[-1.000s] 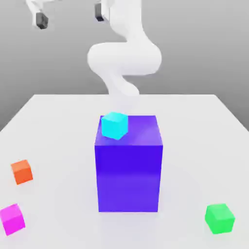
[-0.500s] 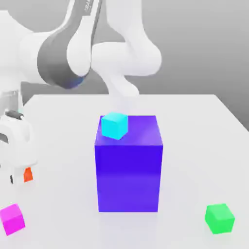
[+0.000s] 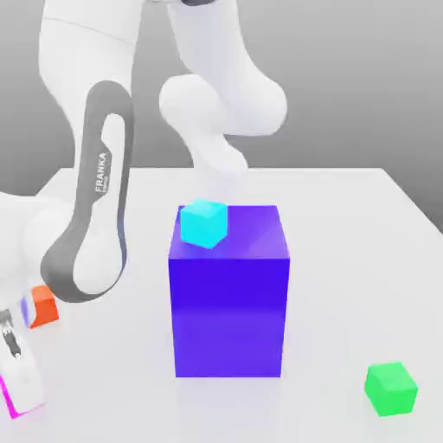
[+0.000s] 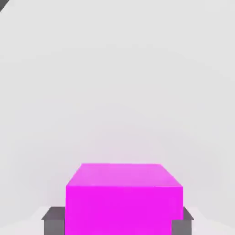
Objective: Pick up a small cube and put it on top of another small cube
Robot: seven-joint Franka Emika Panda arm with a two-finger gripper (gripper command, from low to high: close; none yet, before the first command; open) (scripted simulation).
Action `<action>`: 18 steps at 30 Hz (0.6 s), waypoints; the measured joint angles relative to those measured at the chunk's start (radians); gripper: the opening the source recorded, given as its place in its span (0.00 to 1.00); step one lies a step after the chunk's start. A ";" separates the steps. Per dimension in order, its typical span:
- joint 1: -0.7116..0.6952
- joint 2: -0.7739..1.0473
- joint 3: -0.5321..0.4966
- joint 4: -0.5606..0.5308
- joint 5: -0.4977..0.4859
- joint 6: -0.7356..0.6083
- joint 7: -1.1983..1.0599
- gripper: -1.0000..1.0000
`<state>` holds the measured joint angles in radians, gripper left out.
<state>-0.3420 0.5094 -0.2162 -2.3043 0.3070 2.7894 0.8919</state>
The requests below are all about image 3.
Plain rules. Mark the small magenta cube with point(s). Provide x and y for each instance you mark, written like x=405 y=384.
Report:
x=9 y=404

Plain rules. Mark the large blue box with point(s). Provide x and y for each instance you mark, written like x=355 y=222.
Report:
x=228 y=311

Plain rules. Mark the small orange cube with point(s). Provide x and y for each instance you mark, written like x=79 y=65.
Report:
x=44 y=308

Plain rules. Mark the small green cube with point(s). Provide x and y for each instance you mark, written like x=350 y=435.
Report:
x=391 y=389

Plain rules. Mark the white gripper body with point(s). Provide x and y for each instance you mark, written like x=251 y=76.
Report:
x=26 y=384

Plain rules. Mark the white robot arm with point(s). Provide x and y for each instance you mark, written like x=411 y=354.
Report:
x=86 y=52

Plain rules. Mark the small cyan cube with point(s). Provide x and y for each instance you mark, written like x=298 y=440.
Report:
x=202 y=225

